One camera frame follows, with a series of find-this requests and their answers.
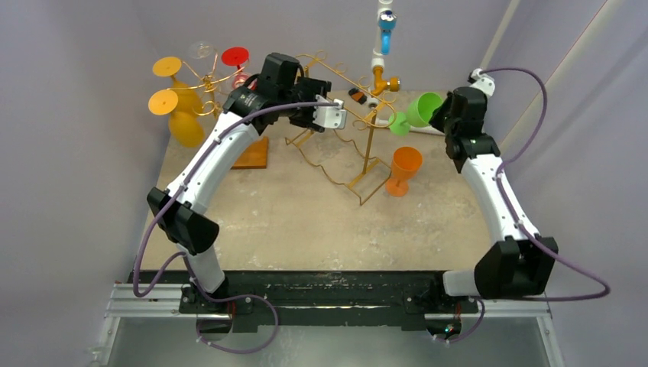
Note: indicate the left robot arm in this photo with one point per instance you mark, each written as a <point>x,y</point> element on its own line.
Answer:
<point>280,89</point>

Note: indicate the white pvc pipe frame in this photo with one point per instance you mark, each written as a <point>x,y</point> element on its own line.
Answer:
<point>435,44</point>

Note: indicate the gold swirl wine glass rack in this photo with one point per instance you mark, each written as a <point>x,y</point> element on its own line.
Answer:
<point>212,85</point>

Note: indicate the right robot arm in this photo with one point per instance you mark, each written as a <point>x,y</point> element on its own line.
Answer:
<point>520,260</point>

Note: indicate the green plastic cup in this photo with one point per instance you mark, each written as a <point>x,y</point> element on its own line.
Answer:
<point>416,117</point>

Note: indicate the orange plastic goblet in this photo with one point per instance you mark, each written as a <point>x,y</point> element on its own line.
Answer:
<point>406,162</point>

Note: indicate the small black orange object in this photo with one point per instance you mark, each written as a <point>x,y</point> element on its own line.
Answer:
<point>358,95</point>

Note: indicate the orange faucet tap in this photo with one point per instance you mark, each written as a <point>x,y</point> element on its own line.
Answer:
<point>381,84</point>

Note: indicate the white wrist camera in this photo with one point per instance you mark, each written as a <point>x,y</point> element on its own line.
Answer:
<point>330,114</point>
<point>478,79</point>

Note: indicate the aluminium rail frame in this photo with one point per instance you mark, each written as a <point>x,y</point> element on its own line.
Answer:
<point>165,300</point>

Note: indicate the yellow goblet front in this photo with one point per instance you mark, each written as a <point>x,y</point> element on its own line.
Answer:
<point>182,120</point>

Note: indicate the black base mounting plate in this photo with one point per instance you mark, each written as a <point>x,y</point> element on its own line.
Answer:
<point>409,300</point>

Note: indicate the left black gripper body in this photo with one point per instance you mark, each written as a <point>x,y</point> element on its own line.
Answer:
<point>306,90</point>

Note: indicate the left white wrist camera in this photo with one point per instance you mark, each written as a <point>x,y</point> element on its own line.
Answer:
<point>330,114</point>

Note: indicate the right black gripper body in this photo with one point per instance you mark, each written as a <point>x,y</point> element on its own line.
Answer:
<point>442,117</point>

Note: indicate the red plastic goblet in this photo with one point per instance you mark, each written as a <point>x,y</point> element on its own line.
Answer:
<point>237,57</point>

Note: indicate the clear wine glass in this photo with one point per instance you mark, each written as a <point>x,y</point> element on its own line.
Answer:
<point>202,50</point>

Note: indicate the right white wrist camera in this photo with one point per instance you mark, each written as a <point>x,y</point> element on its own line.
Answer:
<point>478,79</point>

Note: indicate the yellow goblet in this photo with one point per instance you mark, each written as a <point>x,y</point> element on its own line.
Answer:
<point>179,86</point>
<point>182,120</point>

